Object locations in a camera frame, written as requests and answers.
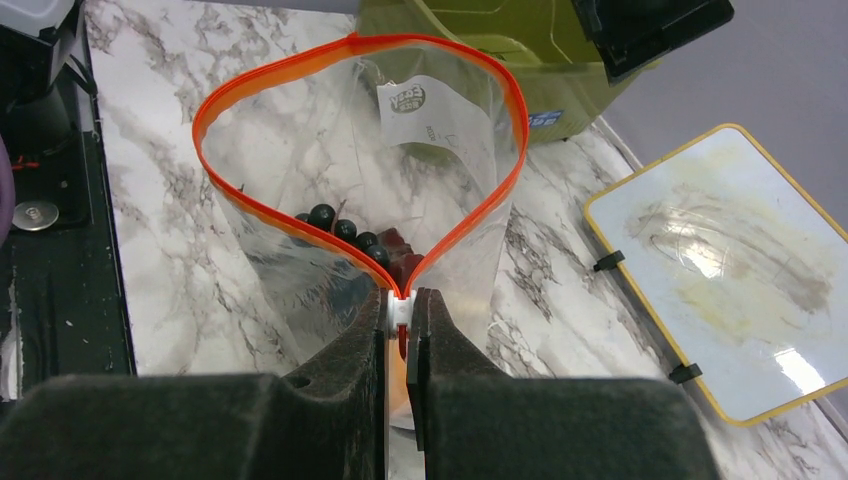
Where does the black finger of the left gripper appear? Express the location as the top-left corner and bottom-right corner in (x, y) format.
(572, 0), (735, 85)

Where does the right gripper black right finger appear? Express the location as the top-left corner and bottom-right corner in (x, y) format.
(407, 288), (719, 479)

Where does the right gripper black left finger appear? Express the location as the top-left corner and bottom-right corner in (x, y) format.
(1, 290), (387, 479)

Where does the olive green plastic bin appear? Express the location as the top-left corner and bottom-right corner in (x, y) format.
(356, 0), (636, 144)

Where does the black toy grape bunch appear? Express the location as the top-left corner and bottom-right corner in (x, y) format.
(295, 203), (390, 268)

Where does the clear zip bag orange zipper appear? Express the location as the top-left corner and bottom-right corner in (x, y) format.
(192, 31), (531, 432)

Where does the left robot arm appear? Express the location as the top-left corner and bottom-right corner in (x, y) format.
(1, 1), (735, 106)

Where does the framed painting on stand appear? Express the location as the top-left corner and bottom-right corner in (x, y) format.
(584, 123), (847, 426)

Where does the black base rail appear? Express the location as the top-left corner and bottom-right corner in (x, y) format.
(1, 66), (136, 406)

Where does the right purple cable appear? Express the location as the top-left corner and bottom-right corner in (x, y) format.
(0, 139), (17, 246)

